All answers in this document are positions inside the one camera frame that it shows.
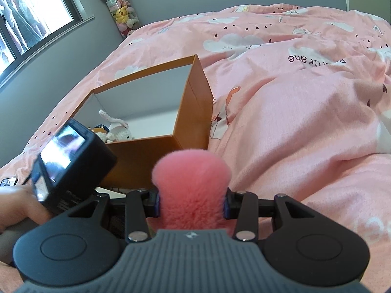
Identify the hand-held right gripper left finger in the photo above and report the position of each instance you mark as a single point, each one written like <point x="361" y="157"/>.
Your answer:
<point x="157" y="206"/>

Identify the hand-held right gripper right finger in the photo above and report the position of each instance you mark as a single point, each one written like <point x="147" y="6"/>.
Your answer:
<point x="225" y="205"/>

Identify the pink fluffy peach plush toy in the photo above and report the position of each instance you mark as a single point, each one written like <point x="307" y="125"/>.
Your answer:
<point x="191" y="186"/>

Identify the orange cardboard box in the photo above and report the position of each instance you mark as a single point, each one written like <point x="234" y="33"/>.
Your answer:
<point x="195" y="97"/>

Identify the person's left hand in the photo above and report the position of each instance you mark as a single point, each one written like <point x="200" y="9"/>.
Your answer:
<point x="18" y="204"/>

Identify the white crochet bunny toy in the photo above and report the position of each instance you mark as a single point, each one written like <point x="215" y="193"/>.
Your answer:
<point x="120" y="132"/>

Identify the pink printed blanket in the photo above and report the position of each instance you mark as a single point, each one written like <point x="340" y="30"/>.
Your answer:
<point x="290" y="113"/>

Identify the window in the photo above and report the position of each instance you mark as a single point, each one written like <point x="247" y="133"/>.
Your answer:
<point x="30" y="12"/>

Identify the hanging column of plush toys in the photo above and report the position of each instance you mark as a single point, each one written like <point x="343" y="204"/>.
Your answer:
<point x="122" y="9"/>

